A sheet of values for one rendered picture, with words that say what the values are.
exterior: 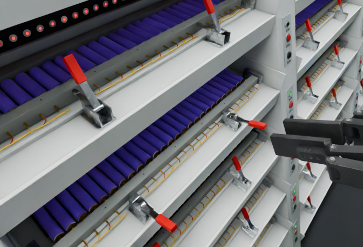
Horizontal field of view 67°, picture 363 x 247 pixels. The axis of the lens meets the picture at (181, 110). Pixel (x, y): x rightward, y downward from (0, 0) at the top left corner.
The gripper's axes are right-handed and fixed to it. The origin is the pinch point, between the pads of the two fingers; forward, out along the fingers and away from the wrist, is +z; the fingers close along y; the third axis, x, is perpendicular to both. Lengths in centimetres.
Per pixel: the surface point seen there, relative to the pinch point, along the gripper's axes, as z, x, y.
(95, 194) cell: 27.9, -2.0, -17.9
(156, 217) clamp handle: 17.8, -6.3, -14.6
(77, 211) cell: 27.6, -2.1, -21.6
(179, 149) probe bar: 24.3, -4.0, -1.9
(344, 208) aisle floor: 33, -97, 75
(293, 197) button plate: 29, -51, 34
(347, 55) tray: 26, -26, 93
